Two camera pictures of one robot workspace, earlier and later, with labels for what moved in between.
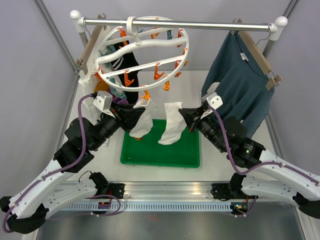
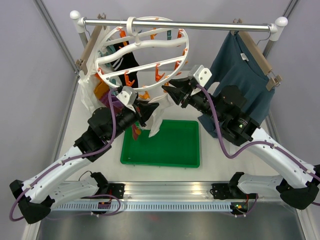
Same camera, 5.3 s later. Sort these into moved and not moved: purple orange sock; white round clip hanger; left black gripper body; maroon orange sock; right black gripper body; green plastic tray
Moved: left black gripper body; right black gripper body; purple orange sock; maroon orange sock
Not moved: white round clip hanger; green plastic tray
